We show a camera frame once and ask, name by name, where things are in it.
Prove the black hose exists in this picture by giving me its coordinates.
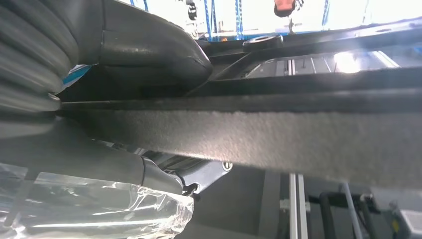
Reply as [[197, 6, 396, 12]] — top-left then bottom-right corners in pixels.
[[318, 191, 337, 239]]

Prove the silver aluminium profile bar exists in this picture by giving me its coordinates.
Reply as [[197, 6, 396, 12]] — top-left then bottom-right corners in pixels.
[[288, 173, 309, 239]]

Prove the blue metal shelf rack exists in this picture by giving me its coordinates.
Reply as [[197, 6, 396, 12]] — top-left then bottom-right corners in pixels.
[[128, 0, 330, 42]]

